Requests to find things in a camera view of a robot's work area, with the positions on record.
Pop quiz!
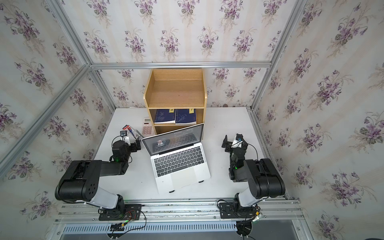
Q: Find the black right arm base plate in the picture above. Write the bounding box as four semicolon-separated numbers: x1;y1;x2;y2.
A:
217;201;261;220

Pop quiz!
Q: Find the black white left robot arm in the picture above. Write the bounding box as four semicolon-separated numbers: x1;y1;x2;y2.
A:
55;140;141;221

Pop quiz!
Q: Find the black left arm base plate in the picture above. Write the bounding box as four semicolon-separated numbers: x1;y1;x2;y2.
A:
99;204;142;221

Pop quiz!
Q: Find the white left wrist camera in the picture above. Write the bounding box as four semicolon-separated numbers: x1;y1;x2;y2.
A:
120;130;131;146

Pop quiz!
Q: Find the dark blue notebook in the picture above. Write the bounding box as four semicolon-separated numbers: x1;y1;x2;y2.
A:
154;109;176;124
176;109;197;125

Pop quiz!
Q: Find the wooden two-tier shelf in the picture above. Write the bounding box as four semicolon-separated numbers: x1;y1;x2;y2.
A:
143;68;208;135

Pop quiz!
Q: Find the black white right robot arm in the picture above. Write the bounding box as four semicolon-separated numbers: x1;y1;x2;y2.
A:
217;134;286;219

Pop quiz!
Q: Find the silver laptop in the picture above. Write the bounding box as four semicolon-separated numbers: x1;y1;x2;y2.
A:
142;123;211;194

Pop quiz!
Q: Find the pink white calculator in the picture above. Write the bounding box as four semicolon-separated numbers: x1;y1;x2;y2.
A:
142;117;155;138

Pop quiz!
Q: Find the dark blue right notebook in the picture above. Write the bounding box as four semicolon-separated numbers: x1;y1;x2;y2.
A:
176;109;197;125

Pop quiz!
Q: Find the grey folding laptop stand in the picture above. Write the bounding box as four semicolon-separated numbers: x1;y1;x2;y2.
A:
169;180;204;194

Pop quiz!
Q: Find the red blue pen package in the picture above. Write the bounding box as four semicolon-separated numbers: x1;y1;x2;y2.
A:
122;125;143;140

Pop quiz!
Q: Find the dark blue left notebook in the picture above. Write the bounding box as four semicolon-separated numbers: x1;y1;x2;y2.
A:
154;109;176;124

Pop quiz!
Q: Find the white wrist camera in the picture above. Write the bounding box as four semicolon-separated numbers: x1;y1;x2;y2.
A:
120;130;131;146
231;137;243;148

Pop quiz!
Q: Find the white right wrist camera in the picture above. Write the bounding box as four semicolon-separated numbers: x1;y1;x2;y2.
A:
231;137;243;148

